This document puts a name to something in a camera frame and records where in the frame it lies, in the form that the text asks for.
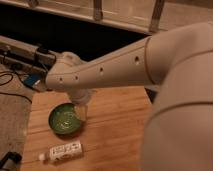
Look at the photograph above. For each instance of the black power adapter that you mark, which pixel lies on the black power adapter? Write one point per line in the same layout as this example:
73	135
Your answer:
42	50

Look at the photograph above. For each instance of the white labelled bottle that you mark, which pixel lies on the white labelled bottle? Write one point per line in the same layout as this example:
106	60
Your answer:
62	152

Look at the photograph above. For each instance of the blue box on floor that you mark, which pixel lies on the blue box on floor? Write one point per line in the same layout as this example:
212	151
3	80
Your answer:
31	80

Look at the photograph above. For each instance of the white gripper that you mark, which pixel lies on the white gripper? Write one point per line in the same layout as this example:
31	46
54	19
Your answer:
80	98

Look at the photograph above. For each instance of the green ceramic bowl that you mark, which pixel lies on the green ceramic bowl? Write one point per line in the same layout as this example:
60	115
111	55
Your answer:
63	119

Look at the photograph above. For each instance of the black object bottom left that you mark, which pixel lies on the black object bottom left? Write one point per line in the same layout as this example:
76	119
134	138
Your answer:
10	161

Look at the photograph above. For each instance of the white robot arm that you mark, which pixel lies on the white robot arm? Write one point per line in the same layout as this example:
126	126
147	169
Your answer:
176	69

